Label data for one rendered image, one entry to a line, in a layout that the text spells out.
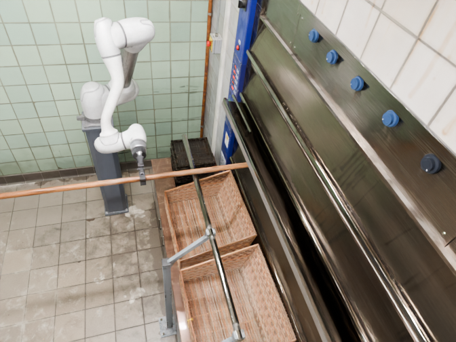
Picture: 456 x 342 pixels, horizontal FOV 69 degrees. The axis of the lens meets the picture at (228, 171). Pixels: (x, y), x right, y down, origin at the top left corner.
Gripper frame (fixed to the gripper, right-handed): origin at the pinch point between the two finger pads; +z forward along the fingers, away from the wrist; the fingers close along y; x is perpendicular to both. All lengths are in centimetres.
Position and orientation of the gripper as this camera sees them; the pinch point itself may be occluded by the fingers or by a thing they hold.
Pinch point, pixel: (142, 177)
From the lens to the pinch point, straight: 182.9
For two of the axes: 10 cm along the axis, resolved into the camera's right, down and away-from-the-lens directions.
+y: -1.1, 6.8, 7.3
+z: 2.6, 7.2, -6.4
